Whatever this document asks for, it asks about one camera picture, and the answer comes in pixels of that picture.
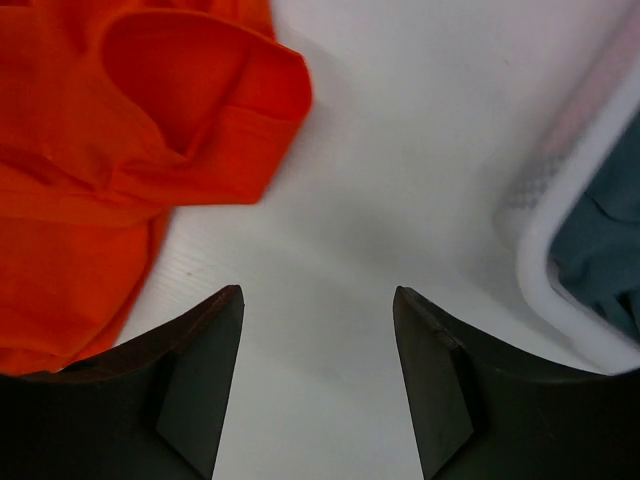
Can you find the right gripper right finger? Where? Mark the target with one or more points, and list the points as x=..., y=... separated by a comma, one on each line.
x=484, y=409

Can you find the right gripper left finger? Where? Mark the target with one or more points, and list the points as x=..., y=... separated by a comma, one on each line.
x=150, y=408

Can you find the orange t shirt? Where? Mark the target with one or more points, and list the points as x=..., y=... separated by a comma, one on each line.
x=114, y=114

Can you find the teal t shirt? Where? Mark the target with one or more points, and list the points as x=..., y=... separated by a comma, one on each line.
x=596, y=250

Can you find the white plastic laundry basket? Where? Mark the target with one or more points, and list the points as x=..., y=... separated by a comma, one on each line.
x=547, y=188

